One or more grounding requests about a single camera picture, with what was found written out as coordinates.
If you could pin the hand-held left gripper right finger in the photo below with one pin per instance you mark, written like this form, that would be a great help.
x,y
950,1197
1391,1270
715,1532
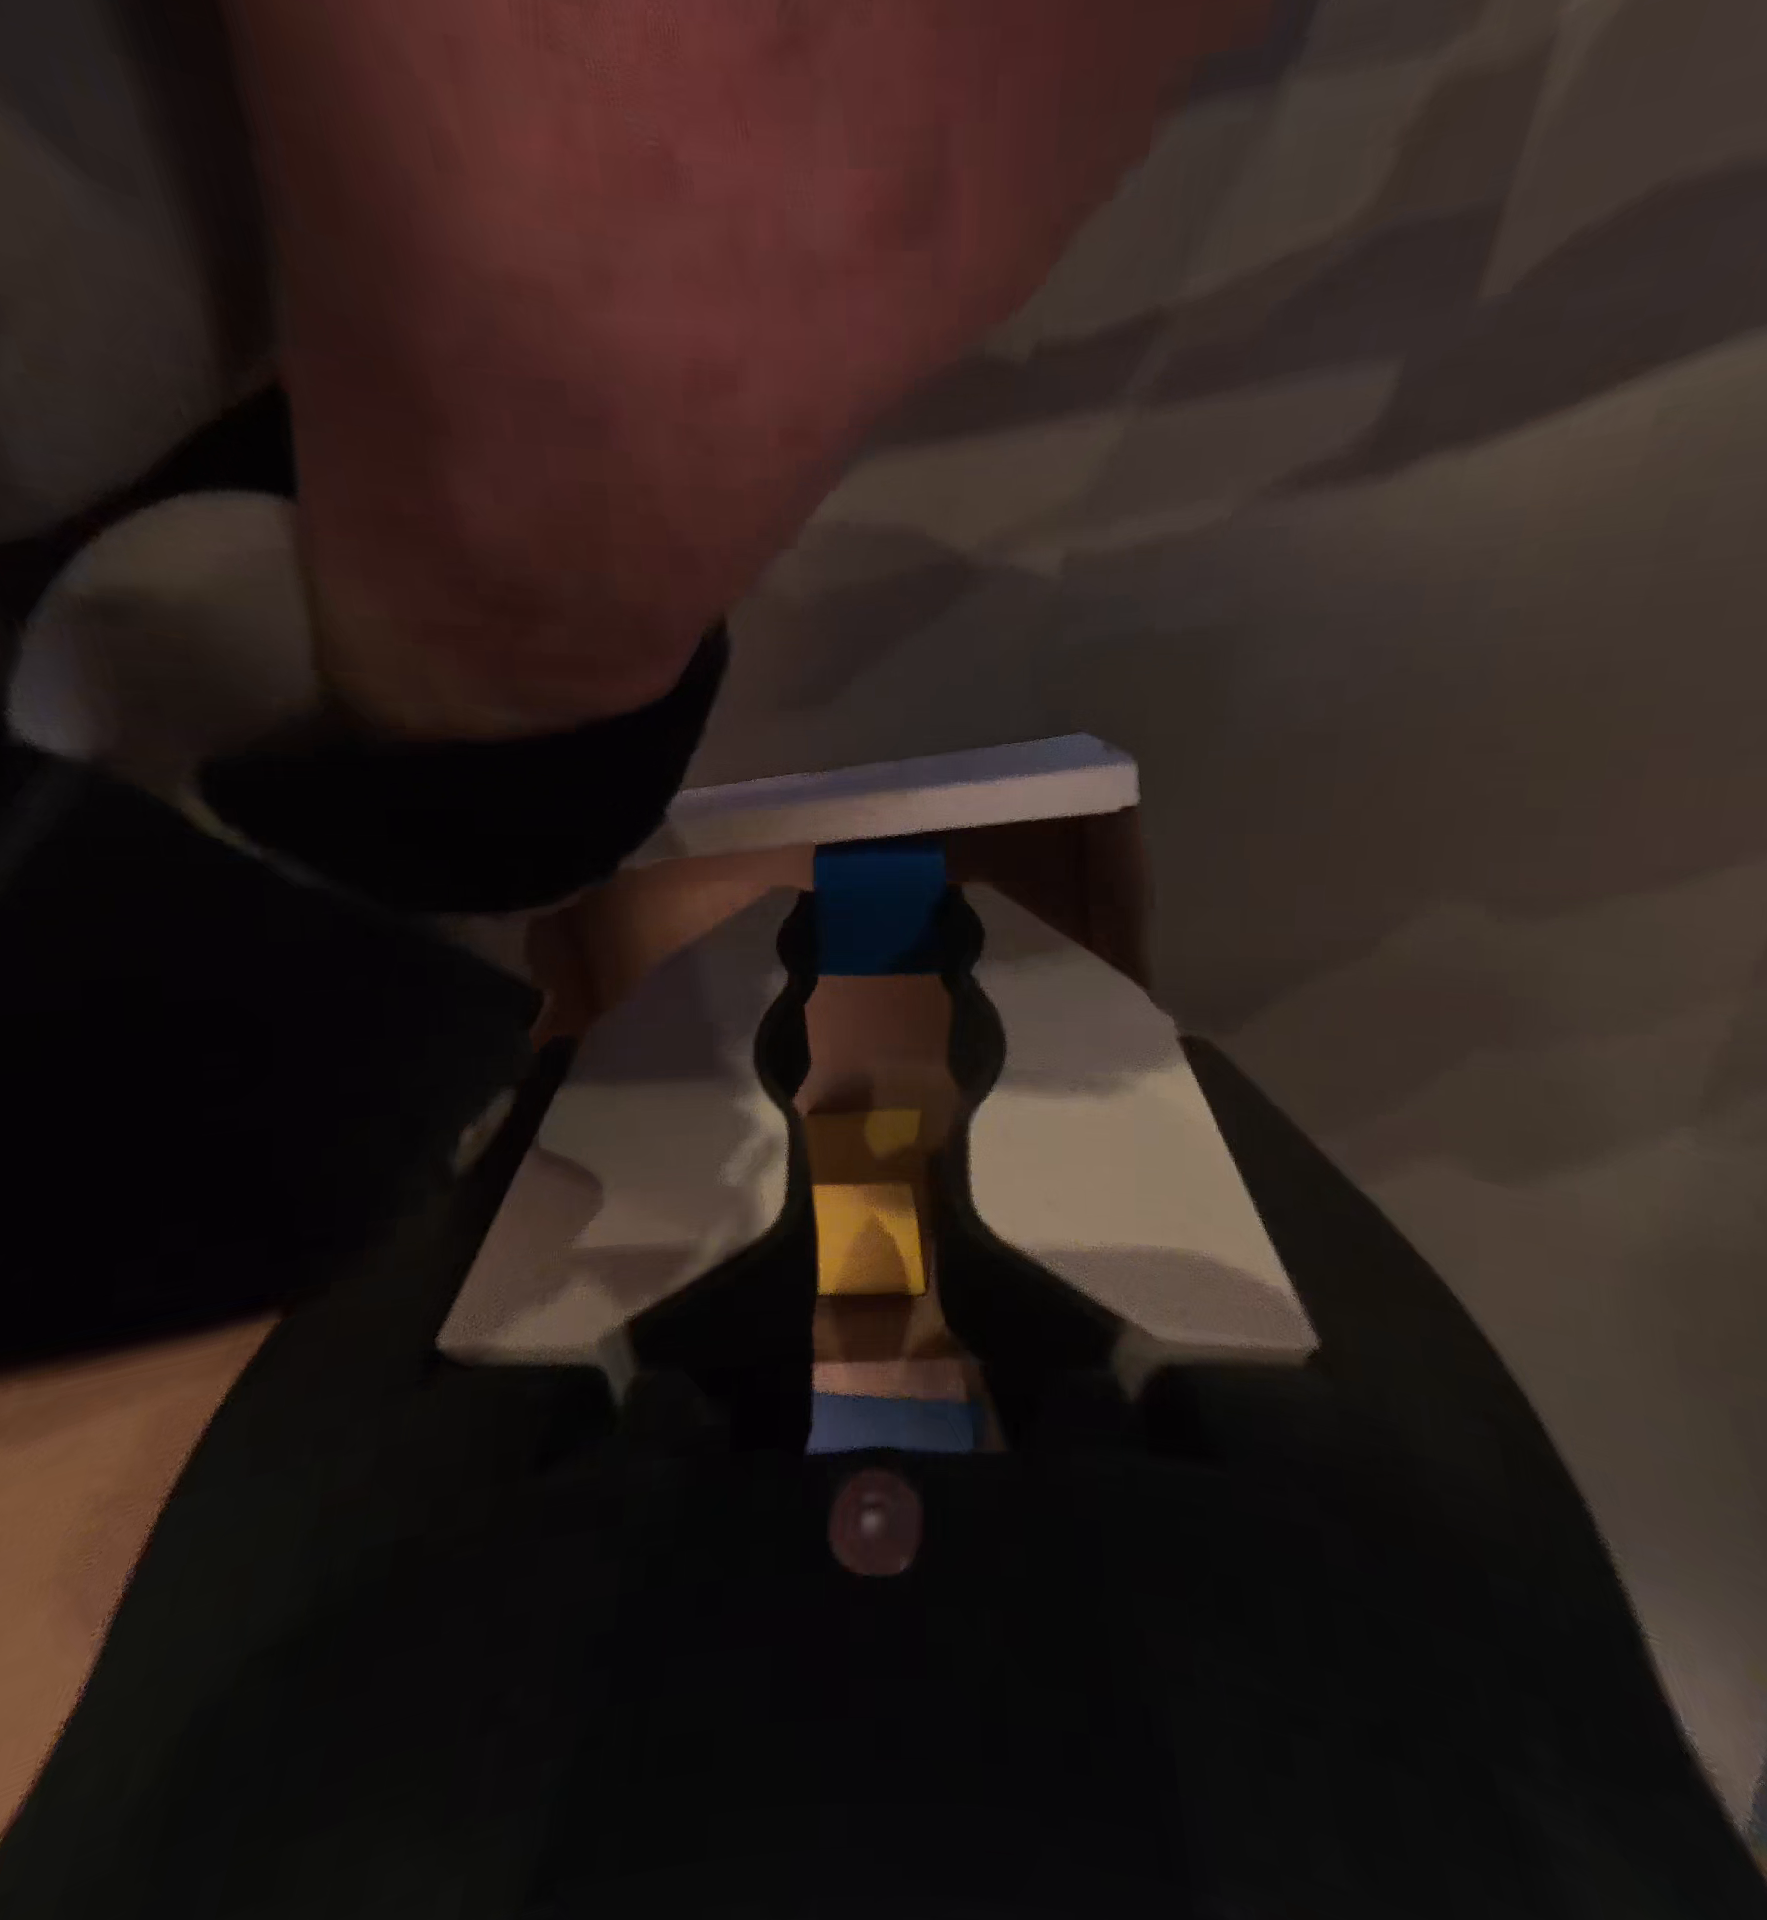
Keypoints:
x,y
1139,1200

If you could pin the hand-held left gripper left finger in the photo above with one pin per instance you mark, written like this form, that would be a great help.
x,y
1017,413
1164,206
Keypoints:
x,y
628,1200

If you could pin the yellow wooden cube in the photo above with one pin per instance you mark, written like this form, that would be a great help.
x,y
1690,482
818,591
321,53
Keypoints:
x,y
869,1238

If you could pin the light blue wooden cube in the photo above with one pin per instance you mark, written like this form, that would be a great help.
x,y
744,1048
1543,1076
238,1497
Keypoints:
x,y
882,1421

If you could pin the small blue wooden cube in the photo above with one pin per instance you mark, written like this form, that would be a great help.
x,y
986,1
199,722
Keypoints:
x,y
878,907

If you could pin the white cardboard box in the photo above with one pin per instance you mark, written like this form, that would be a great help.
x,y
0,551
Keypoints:
x,y
914,787

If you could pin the person's right hand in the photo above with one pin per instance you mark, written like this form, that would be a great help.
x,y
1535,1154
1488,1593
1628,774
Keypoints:
x,y
645,299

